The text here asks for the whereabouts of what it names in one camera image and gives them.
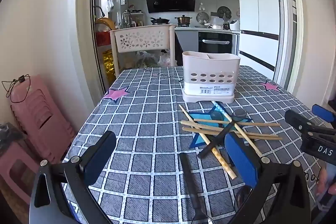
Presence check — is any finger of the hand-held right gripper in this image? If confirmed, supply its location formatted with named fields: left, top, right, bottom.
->
left=312, top=105, right=336, bottom=125
left=285, top=109, right=336, bottom=136

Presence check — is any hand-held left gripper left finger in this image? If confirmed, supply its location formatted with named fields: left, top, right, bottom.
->
left=29, top=131, right=117, bottom=224

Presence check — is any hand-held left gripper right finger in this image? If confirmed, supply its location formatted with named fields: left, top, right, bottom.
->
left=226, top=132, right=315, bottom=224

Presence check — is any black plastic utensil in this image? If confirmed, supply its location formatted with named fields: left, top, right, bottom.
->
left=179, top=153, right=210, bottom=224

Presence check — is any wooden chopstick with dotted end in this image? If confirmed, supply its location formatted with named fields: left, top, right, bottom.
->
left=178, top=105, right=237, bottom=180

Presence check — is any white plastic utensil holder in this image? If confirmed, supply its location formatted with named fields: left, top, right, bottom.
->
left=182, top=51, right=241, bottom=104

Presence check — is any person's right hand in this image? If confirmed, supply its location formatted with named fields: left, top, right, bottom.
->
left=316, top=165, right=336, bottom=195

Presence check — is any grey checked star tablecloth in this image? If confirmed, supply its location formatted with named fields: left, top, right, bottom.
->
left=62, top=65, right=336, bottom=224

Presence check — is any stack of pink plastic stools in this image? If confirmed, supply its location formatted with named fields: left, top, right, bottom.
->
left=10, top=76, right=76, bottom=164

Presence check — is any low pink plastic stool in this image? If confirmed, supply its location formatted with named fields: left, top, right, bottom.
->
left=0, top=140, right=40, bottom=205

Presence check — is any black plastic bag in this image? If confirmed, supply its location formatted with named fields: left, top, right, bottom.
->
left=0, top=122, right=27, bottom=152

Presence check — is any bag of green vegetables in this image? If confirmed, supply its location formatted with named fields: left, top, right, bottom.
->
left=135, top=51, right=158, bottom=67

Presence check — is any black built-in oven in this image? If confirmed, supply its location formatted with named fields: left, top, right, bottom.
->
left=198, top=32, right=233, bottom=55

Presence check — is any white refrigerator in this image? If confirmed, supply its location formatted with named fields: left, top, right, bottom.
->
left=234, top=0, right=281, bottom=79

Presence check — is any crumpled clear plastic bag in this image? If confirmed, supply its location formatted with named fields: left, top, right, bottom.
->
left=158, top=51, right=175, bottom=67

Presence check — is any white plastic container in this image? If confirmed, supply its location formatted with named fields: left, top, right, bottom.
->
left=211, top=17, right=224, bottom=30

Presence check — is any white perforated storage cart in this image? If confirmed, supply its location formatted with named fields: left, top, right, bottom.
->
left=109, top=25, right=176, bottom=77

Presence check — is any dark round steamer rack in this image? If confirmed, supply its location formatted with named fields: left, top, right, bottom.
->
left=217, top=6, right=233, bottom=19

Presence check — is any silver round steamer rack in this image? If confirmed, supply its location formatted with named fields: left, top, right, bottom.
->
left=197, top=12, right=209, bottom=25

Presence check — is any spice rack with bottles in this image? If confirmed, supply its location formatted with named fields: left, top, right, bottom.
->
left=121, top=5, right=145, bottom=29

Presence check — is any black wok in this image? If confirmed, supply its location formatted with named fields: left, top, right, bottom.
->
left=150, top=17, right=171, bottom=25

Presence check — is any steel cooking pot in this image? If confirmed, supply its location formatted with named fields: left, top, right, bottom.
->
left=175, top=14, right=193, bottom=25

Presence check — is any dark kitchen faucet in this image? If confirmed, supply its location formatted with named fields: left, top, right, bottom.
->
left=93, top=5, right=106, bottom=18

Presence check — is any black cable with small device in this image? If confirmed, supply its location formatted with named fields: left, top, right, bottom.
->
left=1, top=74, right=31, bottom=104

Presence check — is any white sliding door frame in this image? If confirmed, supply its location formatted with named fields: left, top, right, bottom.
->
left=76, top=0, right=302, bottom=98

